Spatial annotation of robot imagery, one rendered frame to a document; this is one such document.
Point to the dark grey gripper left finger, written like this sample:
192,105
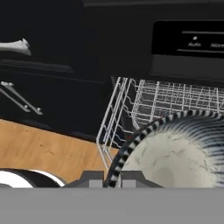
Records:
92,178

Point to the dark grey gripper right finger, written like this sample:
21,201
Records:
134,178

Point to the blue striped white bowl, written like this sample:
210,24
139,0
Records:
172,154

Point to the black cupboard door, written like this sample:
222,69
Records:
67,99

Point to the black dishwasher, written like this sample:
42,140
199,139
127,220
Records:
175,40

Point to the black and white round object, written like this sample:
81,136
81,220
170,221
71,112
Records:
17,178

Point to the black drawer front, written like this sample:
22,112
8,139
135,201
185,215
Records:
52,26

